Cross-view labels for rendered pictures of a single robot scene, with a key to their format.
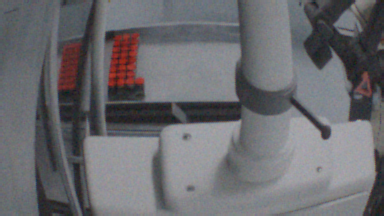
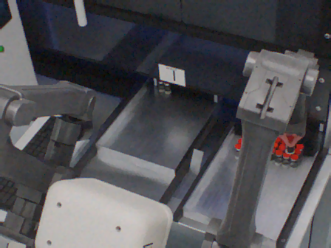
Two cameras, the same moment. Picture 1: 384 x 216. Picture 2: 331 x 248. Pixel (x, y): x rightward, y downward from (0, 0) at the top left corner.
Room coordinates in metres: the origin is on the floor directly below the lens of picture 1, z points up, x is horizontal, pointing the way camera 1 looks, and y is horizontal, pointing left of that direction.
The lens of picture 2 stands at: (2.34, -1.10, 2.26)
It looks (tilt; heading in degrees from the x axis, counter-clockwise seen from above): 43 degrees down; 122
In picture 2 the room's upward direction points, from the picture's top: 6 degrees counter-clockwise
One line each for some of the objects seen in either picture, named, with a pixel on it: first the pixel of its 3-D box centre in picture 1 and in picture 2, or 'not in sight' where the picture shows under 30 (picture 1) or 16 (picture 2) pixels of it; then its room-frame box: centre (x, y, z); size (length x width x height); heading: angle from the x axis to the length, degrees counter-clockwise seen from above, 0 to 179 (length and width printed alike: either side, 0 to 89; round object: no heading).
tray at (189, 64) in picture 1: (182, 63); (253, 182); (1.92, 0.02, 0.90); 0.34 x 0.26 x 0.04; 90
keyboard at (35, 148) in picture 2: not in sight; (35, 160); (1.25, -0.11, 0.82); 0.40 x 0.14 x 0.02; 93
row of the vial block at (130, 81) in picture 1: (132, 64); (267, 154); (1.92, 0.13, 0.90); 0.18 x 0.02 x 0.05; 0
